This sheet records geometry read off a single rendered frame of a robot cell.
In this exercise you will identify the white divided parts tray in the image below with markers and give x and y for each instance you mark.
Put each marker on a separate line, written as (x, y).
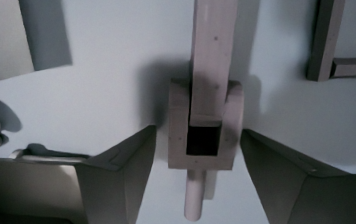
(15, 58)

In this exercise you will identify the dark grey rectangular bar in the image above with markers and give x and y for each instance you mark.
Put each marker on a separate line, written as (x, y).
(212, 39)

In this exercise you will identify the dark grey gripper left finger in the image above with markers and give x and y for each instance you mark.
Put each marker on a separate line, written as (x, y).
(107, 189)

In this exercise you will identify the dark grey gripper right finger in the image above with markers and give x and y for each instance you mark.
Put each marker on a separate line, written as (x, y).
(294, 188)

